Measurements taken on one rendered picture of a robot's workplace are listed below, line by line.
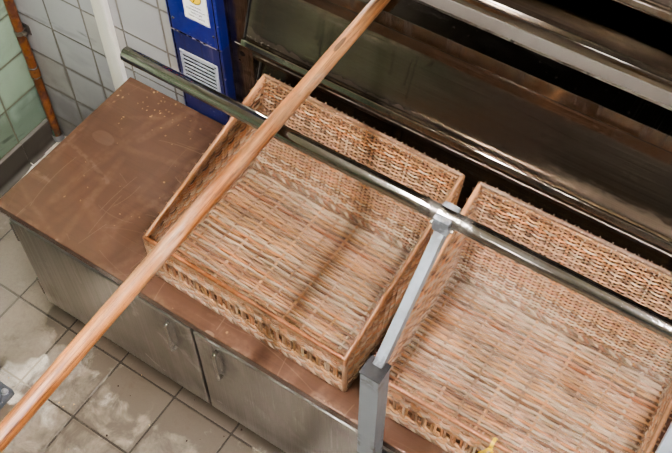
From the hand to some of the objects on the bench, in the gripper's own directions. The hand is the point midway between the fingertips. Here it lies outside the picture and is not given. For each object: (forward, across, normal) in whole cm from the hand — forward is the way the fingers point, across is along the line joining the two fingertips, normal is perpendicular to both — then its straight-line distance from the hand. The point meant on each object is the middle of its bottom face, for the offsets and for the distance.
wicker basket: (+79, +62, +8) cm, 101 cm away
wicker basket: (+127, +31, +21) cm, 133 cm away
